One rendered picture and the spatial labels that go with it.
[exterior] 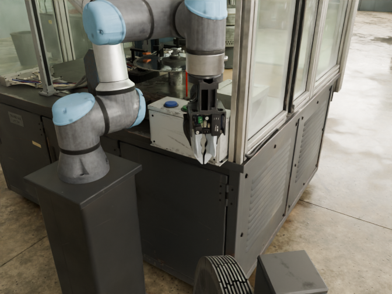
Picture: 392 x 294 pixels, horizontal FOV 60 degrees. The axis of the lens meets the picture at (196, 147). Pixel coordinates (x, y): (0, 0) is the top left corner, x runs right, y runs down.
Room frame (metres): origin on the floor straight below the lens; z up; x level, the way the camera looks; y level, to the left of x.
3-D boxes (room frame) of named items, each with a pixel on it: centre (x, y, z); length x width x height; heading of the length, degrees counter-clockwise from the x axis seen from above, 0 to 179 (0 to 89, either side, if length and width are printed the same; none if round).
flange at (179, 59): (1.48, 0.09, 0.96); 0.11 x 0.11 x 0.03
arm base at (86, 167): (0.90, 0.34, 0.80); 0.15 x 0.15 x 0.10
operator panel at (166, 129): (1.05, 0.02, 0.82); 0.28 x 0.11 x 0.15; 57
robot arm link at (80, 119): (0.91, 0.34, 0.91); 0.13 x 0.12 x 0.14; 129
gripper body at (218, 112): (0.66, -0.02, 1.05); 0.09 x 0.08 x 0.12; 7
